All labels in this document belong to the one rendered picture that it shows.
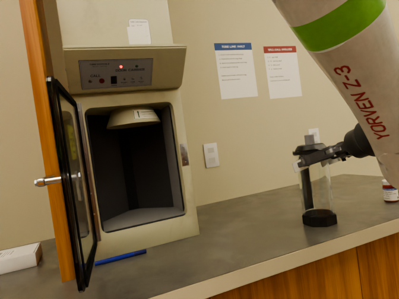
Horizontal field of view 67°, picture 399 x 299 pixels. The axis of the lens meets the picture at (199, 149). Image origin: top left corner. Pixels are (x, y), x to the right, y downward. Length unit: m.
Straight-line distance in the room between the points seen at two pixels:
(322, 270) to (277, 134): 0.89
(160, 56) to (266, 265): 0.60
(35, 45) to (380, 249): 1.08
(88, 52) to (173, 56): 0.22
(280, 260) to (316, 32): 0.53
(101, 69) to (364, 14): 0.63
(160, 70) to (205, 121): 0.61
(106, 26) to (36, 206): 0.75
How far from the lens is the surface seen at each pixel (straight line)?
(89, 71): 0.86
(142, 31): 0.90
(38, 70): 0.85
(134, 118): 0.94
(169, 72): 0.91
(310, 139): 0.96
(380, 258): 1.07
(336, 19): 0.43
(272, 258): 0.77
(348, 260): 0.98
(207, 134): 1.45
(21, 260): 1.05
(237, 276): 0.74
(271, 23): 1.77
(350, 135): 0.83
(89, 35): 0.97
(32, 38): 0.87
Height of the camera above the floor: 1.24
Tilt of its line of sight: 2 degrees down
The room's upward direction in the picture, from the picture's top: 8 degrees counter-clockwise
